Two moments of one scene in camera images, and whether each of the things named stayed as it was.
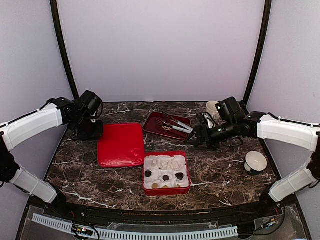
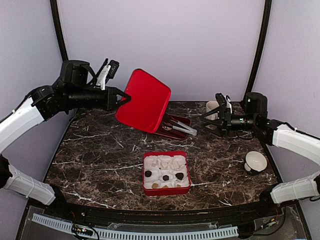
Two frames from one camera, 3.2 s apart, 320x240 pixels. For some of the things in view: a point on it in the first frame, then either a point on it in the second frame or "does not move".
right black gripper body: x=212 y=140 -> x=235 y=124
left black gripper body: x=86 y=131 -> x=79 y=98
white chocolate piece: x=175 y=165 does not move
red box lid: x=121 y=145 -> x=149 y=96
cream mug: x=211 y=108 does not move
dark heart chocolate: x=165 y=177 does not move
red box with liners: x=166 y=173 does not move
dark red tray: x=154 y=122 does not move
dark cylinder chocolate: x=179 y=175 does not move
